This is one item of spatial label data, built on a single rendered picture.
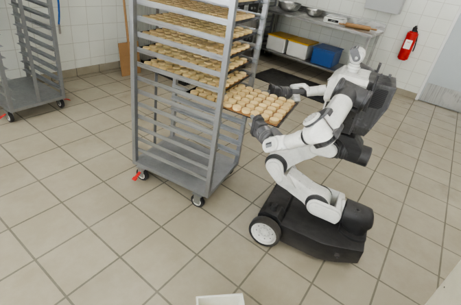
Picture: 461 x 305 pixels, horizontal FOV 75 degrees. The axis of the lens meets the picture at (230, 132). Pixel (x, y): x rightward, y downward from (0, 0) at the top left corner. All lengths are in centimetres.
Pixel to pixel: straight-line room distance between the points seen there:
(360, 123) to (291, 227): 75
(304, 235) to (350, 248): 26
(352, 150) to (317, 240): 57
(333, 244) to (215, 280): 71
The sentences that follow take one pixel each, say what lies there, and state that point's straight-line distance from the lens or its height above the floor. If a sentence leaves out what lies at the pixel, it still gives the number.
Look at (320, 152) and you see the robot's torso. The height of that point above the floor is 65.
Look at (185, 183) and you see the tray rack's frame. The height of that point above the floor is 15.
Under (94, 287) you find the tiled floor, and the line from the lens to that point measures 182.
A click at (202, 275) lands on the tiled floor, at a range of 182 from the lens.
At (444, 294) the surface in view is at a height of 47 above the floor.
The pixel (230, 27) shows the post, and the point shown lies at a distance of 153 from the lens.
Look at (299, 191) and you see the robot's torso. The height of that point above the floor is 32.
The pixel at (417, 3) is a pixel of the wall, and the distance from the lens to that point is 548.
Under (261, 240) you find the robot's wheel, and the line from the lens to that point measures 199.
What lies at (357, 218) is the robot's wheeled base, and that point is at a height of 31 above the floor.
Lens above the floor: 150
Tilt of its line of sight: 30 degrees down
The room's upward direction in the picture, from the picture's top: 9 degrees clockwise
